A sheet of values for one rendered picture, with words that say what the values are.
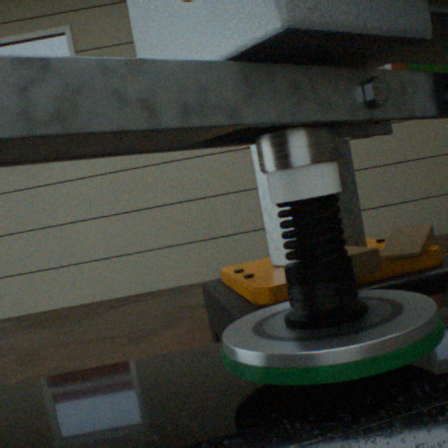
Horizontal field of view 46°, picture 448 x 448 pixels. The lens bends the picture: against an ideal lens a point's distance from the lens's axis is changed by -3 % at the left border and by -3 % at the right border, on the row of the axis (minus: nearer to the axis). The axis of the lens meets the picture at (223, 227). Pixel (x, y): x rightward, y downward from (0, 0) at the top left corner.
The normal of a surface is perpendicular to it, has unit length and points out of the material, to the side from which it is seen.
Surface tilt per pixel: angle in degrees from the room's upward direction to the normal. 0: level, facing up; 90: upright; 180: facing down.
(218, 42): 90
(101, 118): 90
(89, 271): 90
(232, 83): 90
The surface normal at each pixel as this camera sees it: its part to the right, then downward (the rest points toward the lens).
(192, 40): -0.78, 0.18
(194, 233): 0.06, 0.05
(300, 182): -0.22, 0.11
